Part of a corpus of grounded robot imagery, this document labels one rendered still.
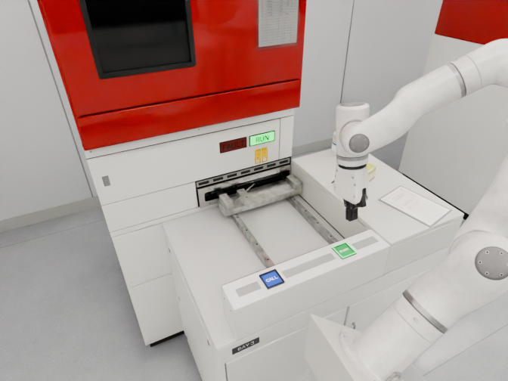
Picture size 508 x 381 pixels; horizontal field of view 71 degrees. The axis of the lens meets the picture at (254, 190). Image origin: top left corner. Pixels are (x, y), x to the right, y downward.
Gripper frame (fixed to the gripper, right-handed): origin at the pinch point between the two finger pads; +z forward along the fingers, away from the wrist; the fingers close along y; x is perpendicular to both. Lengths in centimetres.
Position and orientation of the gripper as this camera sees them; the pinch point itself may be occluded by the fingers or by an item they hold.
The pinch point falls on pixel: (351, 213)
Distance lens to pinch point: 108.0
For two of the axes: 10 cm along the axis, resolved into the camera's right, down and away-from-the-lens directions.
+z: 1.0, 9.1, 4.0
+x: 9.0, -2.6, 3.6
